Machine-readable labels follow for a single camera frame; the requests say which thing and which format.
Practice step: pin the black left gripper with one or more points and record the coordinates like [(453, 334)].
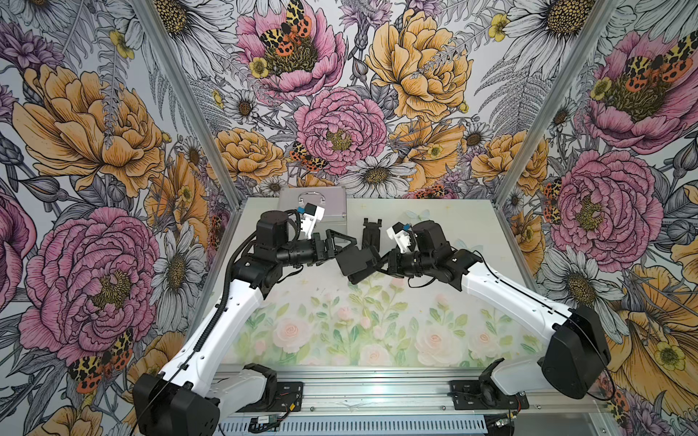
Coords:
[(329, 243)]

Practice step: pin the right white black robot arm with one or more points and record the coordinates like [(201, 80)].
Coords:
[(575, 354)]

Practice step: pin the aluminium right corner post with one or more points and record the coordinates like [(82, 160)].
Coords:
[(586, 43)]

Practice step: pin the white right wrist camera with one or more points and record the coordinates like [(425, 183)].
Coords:
[(401, 234)]

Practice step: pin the small green circuit board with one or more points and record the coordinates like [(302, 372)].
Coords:
[(261, 424)]

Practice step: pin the aluminium front rail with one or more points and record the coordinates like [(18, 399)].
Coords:
[(354, 391)]

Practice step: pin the aluminium left corner post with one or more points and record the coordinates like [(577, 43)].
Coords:
[(155, 31)]

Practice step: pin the black phone stand front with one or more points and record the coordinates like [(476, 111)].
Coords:
[(371, 235)]

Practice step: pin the aluminium corner post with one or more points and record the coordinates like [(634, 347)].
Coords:
[(155, 31), (586, 43)]

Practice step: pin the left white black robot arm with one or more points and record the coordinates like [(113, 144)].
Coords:
[(184, 398)]

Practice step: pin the silver aluminium first aid case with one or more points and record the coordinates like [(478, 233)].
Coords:
[(333, 199)]

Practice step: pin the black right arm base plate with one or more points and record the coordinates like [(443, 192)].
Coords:
[(471, 395)]

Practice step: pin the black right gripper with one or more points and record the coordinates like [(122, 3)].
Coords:
[(393, 260)]

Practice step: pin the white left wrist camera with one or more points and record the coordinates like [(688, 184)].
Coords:
[(310, 215)]

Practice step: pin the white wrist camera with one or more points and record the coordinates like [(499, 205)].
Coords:
[(401, 234), (310, 215)]

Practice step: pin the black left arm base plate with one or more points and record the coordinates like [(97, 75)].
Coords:
[(287, 396)]

